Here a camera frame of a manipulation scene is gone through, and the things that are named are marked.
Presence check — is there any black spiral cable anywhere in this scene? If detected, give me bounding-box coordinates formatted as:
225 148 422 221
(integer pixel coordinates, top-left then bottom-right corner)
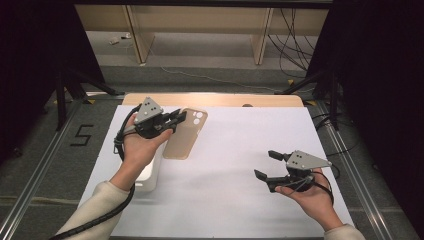
48 103 144 240

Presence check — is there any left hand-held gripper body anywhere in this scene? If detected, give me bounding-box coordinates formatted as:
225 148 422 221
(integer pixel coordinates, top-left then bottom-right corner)
133 96 175 140

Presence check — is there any light wooden shelf unit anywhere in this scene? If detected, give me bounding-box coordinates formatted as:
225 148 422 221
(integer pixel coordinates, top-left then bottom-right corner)
74 4 329 66

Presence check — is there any white floor cable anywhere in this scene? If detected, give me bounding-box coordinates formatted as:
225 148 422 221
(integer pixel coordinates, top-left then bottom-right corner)
146 46 316 95

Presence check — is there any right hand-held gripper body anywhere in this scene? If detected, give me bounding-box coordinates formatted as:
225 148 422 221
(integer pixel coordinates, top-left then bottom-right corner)
266 149 334 194

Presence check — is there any aluminium floor rail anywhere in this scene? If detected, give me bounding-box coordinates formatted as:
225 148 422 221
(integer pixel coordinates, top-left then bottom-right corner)
314 99 398 240
0 99 85 240

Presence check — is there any black metal stand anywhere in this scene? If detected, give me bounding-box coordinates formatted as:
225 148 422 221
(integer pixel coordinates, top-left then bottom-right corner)
54 68 126 132
274 68 342 132

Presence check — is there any beige phone case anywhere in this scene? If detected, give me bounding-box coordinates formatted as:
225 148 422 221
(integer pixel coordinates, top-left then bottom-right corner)
162 107 209 161

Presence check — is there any person's left hand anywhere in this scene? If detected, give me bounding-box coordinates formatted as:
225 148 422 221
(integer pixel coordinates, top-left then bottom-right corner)
113 113 174 192

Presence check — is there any person's right hand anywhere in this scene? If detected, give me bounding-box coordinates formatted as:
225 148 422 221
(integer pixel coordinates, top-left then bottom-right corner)
274 169 345 232

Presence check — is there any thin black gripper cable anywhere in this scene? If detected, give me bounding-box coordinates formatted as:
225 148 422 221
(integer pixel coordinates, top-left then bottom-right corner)
311 169 336 205

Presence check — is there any bundle of black cables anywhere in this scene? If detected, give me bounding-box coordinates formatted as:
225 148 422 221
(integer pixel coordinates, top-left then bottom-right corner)
268 8 318 80

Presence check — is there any white plastic bin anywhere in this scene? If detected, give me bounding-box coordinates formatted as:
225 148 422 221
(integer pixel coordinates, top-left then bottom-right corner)
133 144 165 193

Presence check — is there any dark curtain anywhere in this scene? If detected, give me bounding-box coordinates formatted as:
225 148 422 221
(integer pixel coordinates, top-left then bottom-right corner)
0 0 107 164
306 0 424 238

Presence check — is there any white table sheet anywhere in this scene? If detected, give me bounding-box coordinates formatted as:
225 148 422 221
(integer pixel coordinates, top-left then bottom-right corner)
78 104 355 239

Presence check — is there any black floor cable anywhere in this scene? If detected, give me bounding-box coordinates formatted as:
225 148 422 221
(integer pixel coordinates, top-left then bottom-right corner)
313 111 364 179

